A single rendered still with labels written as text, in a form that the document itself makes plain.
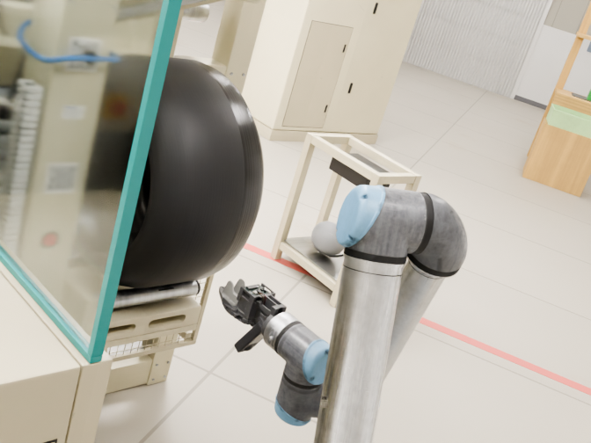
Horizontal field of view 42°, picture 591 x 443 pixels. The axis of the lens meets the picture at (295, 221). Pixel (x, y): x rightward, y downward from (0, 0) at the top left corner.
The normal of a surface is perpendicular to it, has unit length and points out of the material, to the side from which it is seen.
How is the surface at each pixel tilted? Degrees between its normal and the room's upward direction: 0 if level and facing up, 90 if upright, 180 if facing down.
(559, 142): 90
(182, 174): 73
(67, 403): 90
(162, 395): 0
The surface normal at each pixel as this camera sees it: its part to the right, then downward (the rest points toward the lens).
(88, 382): 0.65, 0.45
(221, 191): 0.70, 0.18
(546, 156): -0.29, 0.29
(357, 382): -0.01, 0.11
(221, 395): 0.28, -0.89
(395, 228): 0.26, 0.15
